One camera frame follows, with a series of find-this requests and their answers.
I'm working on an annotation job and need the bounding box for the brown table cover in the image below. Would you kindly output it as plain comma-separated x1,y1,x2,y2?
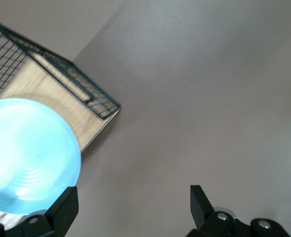
0,0,291,237

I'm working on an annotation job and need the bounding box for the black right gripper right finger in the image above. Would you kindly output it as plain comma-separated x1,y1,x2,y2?
186,185,291,237

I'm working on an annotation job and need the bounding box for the wooden board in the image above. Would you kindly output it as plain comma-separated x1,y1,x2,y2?
0,58,121,227

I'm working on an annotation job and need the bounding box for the black wire rack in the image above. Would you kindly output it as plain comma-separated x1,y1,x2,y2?
0,21,122,120

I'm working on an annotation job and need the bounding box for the light blue round plate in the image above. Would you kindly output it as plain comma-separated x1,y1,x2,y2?
0,98,82,215

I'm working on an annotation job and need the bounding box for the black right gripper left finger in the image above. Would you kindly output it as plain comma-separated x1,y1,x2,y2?
0,186,80,237

